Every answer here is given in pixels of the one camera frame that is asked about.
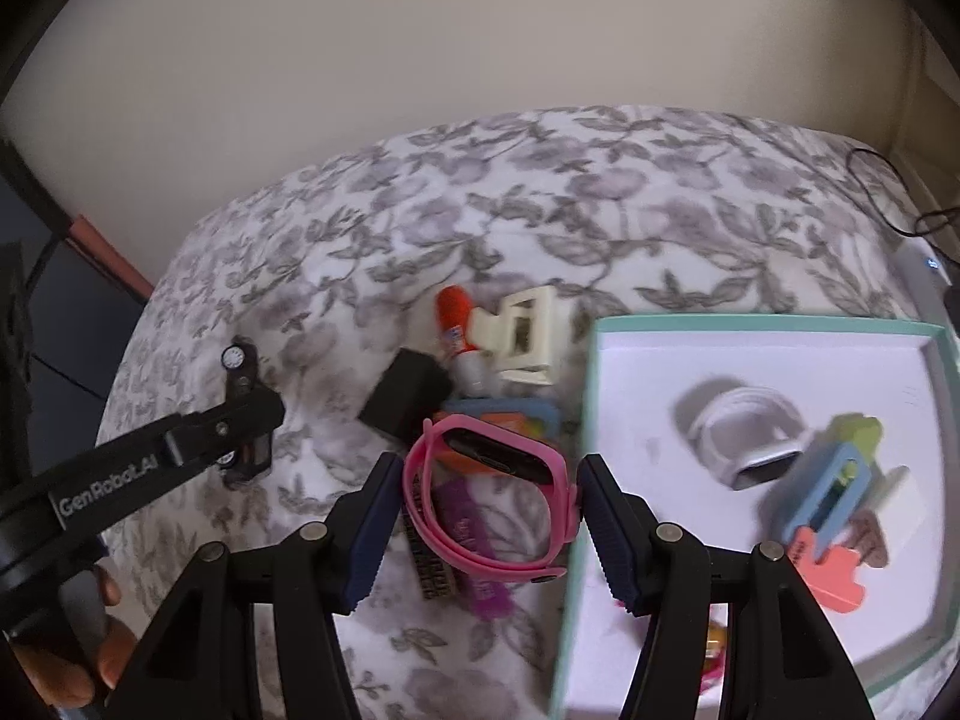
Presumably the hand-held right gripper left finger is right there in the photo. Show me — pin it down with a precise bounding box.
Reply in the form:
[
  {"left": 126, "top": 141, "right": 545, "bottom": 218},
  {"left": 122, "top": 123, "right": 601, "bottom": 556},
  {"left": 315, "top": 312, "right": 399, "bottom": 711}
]
[{"left": 120, "top": 453, "right": 407, "bottom": 720}]

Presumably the white device blue light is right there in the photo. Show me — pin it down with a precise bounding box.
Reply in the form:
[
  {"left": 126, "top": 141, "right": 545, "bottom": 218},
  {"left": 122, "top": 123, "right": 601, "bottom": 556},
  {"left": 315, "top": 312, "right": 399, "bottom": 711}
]
[{"left": 898, "top": 238, "right": 955, "bottom": 295}]

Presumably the pink yellow toy figure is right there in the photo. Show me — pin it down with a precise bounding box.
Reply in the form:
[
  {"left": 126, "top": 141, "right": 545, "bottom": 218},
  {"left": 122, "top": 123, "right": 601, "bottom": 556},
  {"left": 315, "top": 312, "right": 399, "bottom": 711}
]
[{"left": 694, "top": 617, "right": 730, "bottom": 698}]

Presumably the person's left hand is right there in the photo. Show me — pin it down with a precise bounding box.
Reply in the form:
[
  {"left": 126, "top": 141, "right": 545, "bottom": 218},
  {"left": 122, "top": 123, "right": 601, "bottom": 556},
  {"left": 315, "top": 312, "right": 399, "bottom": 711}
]
[{"left": 13, "top": 564, "right": 141, "bottom": 710}]

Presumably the black cable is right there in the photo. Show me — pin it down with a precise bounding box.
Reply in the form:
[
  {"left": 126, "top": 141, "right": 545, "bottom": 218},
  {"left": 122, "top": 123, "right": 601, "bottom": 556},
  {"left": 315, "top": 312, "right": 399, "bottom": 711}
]
[{"left": 847, "top": 148, "right": 960, "bottom": 265}]

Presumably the teal white shallow tray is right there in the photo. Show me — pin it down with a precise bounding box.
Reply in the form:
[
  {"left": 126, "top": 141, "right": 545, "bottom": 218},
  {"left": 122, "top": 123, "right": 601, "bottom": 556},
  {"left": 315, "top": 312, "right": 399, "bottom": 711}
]
[{"left": 547, "top": 313, "right": 960, "bottom": 720}]

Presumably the cream hair claw clip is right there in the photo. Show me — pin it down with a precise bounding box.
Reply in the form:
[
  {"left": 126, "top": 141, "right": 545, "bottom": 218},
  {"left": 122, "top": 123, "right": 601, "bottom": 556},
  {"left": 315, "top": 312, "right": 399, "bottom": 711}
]
[{"left": 472, "top": 286, "right": 576, "bottom": 389}]

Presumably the blue green plastic clip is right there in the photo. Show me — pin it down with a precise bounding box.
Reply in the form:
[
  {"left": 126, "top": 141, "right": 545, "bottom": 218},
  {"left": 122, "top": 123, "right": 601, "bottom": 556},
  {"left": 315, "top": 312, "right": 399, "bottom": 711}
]
[{"left": 780, "top": 412, "right": 884, "bottom": 550}]

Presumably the orange blue eraser pack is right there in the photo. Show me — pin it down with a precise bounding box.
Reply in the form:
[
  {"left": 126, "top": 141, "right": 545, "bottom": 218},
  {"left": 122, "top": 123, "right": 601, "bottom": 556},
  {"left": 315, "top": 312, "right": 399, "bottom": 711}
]
[{"left": 441, "top": 397, "right": 565, "bottom": 470}]

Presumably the orange capped glue stick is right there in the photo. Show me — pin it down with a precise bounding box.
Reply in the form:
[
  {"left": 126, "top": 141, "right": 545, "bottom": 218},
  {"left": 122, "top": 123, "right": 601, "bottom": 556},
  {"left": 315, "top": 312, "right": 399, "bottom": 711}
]
[{"left": 436, "top": 286, "right": 501, "bottom": 400}]

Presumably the salmon pink plastic clip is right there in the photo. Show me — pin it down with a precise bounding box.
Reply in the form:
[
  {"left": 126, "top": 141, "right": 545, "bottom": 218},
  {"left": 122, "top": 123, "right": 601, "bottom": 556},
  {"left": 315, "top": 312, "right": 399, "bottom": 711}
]
[{"left": 786, "top": 527, "right": 865, "bottom": 617}]

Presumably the pink smart watch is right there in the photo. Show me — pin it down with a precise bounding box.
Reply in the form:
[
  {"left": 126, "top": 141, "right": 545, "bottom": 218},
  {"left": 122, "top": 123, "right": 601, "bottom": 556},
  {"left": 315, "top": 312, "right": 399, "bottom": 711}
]
[{"left": 403, "top": 413, "right": 584, "bottom": 587}]

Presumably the black rectangular box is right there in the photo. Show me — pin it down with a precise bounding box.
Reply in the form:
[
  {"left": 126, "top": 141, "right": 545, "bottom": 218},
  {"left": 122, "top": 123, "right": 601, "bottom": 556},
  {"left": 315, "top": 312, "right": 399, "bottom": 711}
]
[{"left": 358, "top": 348, "right": 455, "bottom": 445}]

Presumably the grey floral bedsheet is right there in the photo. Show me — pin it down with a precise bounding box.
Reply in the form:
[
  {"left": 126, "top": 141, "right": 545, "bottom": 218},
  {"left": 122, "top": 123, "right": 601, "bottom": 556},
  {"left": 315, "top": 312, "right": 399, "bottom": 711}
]
[{"left": 96, "top": 106, "right": 935, "bottom": 720}]

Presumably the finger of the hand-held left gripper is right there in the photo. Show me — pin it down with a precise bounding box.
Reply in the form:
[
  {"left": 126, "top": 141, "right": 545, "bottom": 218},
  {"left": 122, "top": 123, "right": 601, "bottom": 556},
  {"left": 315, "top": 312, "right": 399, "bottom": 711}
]
[{"left": 175, "top": 388, "right": 287, "bottom": 467}]

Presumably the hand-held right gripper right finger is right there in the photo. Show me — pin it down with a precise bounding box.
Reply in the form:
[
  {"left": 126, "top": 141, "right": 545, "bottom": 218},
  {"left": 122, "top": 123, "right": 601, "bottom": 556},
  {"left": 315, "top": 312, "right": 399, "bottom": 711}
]
[{"left": 580, "top": 454, "right": 875, "bottom": 720}]

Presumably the dark wooden furniture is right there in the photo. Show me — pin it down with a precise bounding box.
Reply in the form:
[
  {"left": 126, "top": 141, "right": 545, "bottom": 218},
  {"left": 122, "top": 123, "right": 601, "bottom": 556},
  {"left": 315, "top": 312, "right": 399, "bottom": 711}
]
[{"left": 0, "top": 137, "right": 156, "bottom": 485}]

